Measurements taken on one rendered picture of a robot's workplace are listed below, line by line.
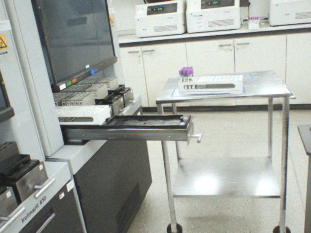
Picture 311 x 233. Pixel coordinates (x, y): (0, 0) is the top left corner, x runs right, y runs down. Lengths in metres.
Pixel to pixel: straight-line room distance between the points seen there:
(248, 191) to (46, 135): 1.04
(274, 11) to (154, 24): 1.24
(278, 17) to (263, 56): 0.40
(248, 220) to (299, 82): 1.93
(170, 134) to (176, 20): 2.42
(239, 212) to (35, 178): 1.32
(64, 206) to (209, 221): 1.01
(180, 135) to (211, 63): 2.36
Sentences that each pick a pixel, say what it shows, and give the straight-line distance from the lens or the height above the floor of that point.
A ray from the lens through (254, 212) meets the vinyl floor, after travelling 2.04.
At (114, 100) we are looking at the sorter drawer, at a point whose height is 0.81.
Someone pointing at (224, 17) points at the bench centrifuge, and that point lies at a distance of 3.40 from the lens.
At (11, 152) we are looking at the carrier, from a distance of 1.09.
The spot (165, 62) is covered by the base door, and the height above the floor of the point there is 0.61.
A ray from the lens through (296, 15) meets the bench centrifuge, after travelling 3.43.
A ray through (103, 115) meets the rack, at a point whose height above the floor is 0.84.
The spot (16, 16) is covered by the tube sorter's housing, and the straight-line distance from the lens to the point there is 1.18.
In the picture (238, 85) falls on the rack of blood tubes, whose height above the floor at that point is 0.86.
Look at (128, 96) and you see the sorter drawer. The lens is 1.73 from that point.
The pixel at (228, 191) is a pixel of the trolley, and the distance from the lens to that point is 1.71.
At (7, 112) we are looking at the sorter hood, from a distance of 1.06.
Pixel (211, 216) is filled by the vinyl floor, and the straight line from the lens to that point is 2.00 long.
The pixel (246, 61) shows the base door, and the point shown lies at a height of 0.57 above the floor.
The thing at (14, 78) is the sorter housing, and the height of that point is 1.07.
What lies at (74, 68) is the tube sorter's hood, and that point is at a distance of 1.40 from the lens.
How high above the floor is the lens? 1.25
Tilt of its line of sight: 20 degrees down
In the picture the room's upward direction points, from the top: 7 degrees counter-clockwise
